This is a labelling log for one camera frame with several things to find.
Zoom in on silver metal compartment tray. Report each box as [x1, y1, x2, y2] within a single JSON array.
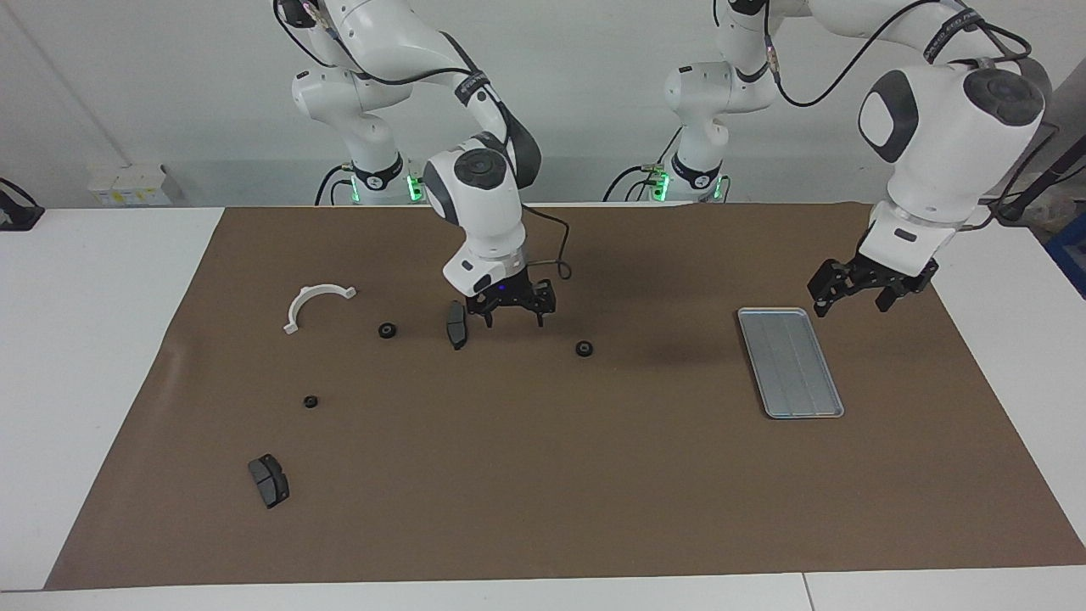
[[736, 306, 846, 421]]

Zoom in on brown table mat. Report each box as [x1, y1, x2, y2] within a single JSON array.
[[44, 202, 1086, 591]]

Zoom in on blue storage box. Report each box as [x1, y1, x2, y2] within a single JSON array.
[[1046, 212, 1086, 300]]

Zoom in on black stand pole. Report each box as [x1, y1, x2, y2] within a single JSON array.
[[987, 127, 1086, 228]]

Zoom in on short dark grey brake pad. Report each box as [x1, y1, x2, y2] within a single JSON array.
[[248, 454, 290, 510]]

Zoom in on white cardboard box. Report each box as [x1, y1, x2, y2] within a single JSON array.
[[87, 163, 185, 208]]

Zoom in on black base power cable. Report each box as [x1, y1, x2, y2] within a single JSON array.
[[602, 161, 673, 205], [313, 164, 357, 207]]

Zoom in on white curved plastic bracket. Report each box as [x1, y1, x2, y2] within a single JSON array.
[[283, 284, 358, 335]]

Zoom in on black velcro cable strap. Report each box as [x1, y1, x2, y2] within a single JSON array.
[[456, 71, 494, 109], [923, 7, 987, 62]]

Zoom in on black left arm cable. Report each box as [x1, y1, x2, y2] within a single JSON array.
[[759, 0, 1036, 111]]

